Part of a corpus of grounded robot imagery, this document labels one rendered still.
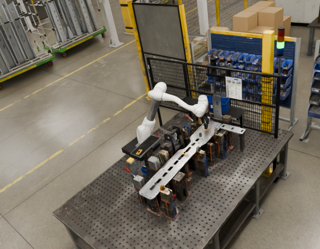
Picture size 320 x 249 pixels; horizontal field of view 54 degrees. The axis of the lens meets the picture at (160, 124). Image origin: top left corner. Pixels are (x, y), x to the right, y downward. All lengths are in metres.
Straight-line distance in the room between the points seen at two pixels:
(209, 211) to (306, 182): 1.75
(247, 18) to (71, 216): 5.47
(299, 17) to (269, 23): 2.23
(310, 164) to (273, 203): 0.91
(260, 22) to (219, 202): 5.16
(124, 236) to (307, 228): 2.08
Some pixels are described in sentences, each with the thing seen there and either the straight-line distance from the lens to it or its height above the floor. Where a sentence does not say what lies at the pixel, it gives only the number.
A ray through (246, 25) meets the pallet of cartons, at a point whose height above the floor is 0.87.
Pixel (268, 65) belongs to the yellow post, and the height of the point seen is 1.64.
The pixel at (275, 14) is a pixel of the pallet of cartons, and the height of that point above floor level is 1.01.
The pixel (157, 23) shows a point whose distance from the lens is 5.66.
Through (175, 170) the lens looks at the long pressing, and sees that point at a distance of 3.30.
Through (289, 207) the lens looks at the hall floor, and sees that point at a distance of 4.28.
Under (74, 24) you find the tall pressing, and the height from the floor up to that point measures 0.68.
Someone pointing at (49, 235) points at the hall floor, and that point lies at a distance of 4.58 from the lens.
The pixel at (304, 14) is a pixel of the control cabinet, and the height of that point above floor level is 0.35.
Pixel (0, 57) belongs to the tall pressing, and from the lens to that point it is 9.57.
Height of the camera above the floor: 3.22
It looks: 34 degrees down
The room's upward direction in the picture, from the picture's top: 12 degrees counter-clockwise
